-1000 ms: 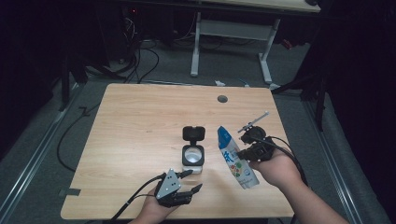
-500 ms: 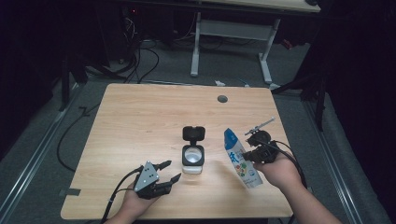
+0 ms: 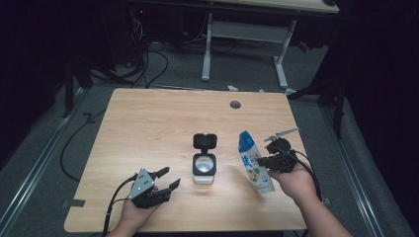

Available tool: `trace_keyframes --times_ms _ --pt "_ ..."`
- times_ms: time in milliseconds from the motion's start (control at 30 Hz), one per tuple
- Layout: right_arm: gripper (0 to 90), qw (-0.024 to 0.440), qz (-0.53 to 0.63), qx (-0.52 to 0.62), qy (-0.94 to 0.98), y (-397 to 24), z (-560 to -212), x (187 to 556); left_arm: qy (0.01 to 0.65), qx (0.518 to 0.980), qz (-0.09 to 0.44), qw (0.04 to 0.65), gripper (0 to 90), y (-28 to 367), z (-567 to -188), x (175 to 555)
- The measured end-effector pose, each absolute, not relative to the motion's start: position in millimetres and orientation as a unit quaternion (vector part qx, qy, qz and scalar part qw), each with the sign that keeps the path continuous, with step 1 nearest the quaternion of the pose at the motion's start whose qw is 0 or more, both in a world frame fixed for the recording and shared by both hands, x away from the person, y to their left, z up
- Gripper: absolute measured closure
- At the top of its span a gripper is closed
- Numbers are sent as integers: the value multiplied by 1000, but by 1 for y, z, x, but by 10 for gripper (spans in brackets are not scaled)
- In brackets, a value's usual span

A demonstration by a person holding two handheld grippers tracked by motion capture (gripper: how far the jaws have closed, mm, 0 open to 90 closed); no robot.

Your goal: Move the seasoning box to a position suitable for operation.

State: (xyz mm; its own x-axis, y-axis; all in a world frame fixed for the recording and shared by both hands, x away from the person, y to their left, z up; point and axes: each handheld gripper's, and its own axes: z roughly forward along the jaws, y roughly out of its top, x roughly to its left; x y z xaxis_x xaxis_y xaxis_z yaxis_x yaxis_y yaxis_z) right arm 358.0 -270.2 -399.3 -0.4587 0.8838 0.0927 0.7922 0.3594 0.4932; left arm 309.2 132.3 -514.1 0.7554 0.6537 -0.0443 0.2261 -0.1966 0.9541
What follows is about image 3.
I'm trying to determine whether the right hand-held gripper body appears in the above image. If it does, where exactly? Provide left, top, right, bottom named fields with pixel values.
left=264, top=127, right=300, bottom=174

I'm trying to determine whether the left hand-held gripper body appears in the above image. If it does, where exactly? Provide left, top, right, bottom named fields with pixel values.
left=127, top=167, right=172, bottom=209

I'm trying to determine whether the white printed refill pouch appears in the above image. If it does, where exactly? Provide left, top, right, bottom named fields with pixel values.
left=238, top=130, right=276, bottom=196

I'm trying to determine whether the square glass jar black lid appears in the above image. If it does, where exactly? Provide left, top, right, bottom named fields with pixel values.
left=191, top=132, right=218, bottom=186

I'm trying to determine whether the person's right hand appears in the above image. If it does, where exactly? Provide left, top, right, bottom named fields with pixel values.
left=268, top=163, right=319, bottom=206

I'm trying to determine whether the person's left hand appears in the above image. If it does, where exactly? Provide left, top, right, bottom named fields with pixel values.
left=120, top=186, right=160, bottom=231

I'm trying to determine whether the grey tape strip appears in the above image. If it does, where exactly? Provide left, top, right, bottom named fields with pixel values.
left=62, top=198, right=86, bottom=208

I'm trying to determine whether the black stand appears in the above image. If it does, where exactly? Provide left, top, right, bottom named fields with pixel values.
left=61, top=57, right=95, bottom=119
left=286, top=73, right=351, bottom=139

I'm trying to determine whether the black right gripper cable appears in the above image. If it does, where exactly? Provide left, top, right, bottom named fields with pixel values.
left=278, top=146, right=323, bottom=201

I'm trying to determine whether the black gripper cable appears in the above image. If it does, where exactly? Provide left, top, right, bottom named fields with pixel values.
left=278, top=146, right=323, bottom=201
left=101, top=174, right=137, bottom=237

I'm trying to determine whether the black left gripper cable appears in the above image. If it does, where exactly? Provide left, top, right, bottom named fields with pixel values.
left=101, top=174, right=137, bottom=237

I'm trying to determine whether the metal floor rail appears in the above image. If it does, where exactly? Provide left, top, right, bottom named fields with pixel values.
left=0, top=88, right=87, bottom=231
left=320, top=105, right=386, bottom=237

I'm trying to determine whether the black floor cable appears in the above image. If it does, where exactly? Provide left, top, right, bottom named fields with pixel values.
left=59, top=110, right=108, bottom=183

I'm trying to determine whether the bundle of black cables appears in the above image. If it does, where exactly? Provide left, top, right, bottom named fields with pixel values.
left=125, top=16, right=170, bottom=90

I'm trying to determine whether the white metal-frame desk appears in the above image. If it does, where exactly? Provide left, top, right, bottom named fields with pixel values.
left=201, top=0, right=340, bottom=97

